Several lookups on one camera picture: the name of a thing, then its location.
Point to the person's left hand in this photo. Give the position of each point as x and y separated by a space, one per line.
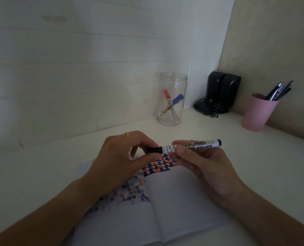
111 163

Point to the person's right hand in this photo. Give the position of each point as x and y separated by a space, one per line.
213 171

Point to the person's left thumb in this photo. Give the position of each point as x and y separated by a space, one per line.
149 160

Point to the person's right thumb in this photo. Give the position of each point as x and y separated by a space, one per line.
190 154

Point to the person's left middle finger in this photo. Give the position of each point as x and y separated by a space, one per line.
134 151

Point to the black-capped whiteboard marker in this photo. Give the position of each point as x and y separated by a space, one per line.
192 146

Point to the person's left forearm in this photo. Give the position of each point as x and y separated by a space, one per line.
39 217

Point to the person's right forearm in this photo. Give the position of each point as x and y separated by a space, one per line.
269 217

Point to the open notebook with patterned pages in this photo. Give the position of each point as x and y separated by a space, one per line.
172 202

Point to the blue-capped whiteboard marker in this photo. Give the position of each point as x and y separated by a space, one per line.
172 105

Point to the red-capped whiteboard marker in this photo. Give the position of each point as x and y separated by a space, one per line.
169 101

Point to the clear plastic jar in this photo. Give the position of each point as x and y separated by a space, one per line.
173 99

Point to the black desktop speaker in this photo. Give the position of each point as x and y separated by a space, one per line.
230 92
213 89

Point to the pink plastic cup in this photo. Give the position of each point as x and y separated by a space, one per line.
258 113

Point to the black pen with silver clip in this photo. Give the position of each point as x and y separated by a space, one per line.
274 91

